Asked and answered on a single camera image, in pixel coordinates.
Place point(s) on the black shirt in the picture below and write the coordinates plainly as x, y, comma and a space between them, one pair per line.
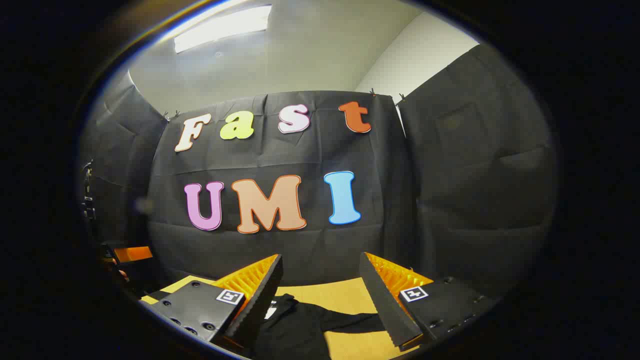
300, 325

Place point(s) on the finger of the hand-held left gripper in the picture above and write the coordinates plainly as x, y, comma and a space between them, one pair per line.
132, 254

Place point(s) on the ceiling light panel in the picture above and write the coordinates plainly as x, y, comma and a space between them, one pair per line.
220, 27

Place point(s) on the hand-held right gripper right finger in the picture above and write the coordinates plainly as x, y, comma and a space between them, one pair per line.
385, 305

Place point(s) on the black backdrop cloth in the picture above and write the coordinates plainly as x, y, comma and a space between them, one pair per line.
300, 240

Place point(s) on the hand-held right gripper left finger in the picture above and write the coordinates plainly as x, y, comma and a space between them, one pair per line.
260, 305

